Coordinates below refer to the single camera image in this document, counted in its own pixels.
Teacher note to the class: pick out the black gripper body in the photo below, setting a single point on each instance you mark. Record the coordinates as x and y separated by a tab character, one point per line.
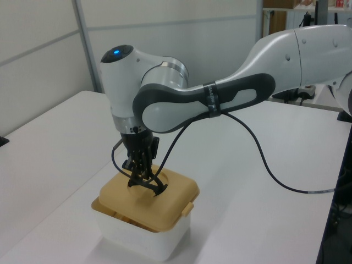
137	141

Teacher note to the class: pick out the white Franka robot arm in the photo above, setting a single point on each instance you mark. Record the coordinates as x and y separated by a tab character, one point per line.
121	82

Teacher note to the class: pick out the grey partition post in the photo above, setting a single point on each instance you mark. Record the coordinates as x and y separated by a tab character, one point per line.
259	19
85	46

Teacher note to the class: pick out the white plastic tool box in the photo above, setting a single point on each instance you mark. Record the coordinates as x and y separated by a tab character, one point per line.
154	244

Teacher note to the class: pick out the grey power strip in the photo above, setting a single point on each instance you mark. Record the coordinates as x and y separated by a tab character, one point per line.
306	92

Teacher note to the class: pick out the black clamp base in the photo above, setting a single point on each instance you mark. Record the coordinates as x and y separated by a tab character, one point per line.
4	140

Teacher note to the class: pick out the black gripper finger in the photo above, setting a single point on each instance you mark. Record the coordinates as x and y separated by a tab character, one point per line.
135	167
148	162

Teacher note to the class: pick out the brown wooden cabinet panel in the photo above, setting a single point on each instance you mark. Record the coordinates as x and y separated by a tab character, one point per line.
277	22

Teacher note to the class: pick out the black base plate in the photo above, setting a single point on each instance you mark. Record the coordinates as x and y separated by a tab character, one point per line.
344	115

